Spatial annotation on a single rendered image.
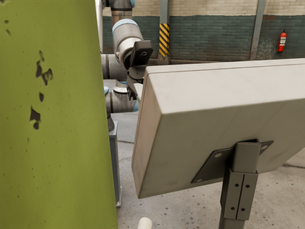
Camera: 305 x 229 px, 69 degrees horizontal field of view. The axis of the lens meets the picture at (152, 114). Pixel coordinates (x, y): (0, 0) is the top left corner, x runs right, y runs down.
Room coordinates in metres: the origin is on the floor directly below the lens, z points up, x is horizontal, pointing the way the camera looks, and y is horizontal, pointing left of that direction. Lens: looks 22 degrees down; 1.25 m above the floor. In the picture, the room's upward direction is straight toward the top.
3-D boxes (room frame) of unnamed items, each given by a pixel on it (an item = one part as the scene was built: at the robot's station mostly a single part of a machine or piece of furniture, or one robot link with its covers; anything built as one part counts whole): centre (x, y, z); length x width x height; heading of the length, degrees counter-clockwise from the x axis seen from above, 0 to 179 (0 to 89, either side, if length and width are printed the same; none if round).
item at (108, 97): (1.36, 0.34, 0.79); 0.17 x 0.15 x 0.18; 99
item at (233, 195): (0.35, -0.14, 1.00); 0.13 x 0.11 x 0.14; 81
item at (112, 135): (1.36, 0.35, 0.30); 0.22 x 0.22 x 0.60; 4
